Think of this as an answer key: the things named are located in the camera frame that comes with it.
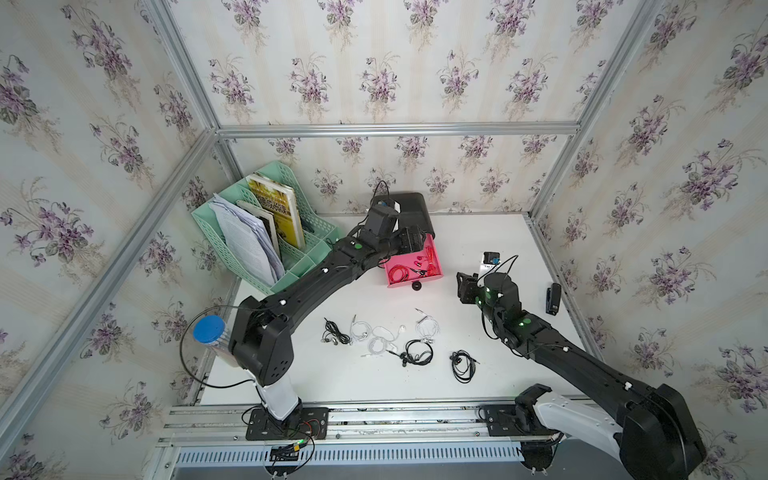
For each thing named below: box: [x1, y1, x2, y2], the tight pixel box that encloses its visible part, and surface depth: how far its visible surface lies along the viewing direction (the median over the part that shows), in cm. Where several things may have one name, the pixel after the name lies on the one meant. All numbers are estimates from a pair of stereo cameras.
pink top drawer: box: [384, 233, 444, 288], surface depth 92 cm
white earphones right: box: [414, 307, 440, 344], surface depth 92 cm
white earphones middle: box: [361, 325, 406, 358], surface depth 88 cm
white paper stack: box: [208, 194, 285, 286], surface depth 86 cm
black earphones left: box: [320, 317, 351, 346], surface depth 90 cm
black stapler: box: [546, 283, 561, 316], surface depth 95 cm
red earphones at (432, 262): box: [414, 245, 441, 276], surface depth 94 cm
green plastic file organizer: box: [191, 161, 339, 295], surface depth 95 cm
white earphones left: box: [349, 314, 372, 345], surface depth 91 cm
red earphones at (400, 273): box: [388, 264, 428, 284], surface depth 92 cm
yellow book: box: [246, 173, 306, 250], surface depth 96 cm
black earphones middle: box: [385, 339, 434, 367], surface depth 86 cm
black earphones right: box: [449, 349, 481, 384], surface depth 84 cm
